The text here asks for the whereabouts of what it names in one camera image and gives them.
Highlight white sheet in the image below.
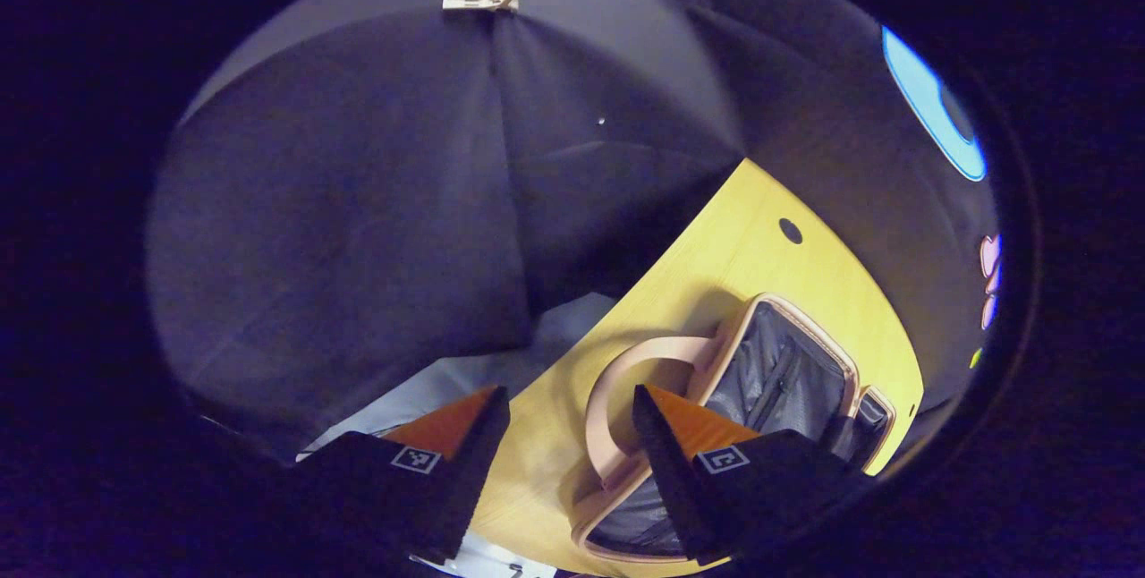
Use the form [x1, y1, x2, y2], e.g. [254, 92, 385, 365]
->
[300, 292, 618, 578]

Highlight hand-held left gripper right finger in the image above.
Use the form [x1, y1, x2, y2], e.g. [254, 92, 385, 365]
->
[632, 384, 876, 563]

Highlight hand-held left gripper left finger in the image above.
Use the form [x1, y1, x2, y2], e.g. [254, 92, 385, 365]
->
[268, 385, 512, 566]

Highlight black backdrop cloth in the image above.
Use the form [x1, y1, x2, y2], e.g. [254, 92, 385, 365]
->
[148, 0, 1003, 463]

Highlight pink suitcase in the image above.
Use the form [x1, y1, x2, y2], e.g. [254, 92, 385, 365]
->
[570, 292, 897, 564]

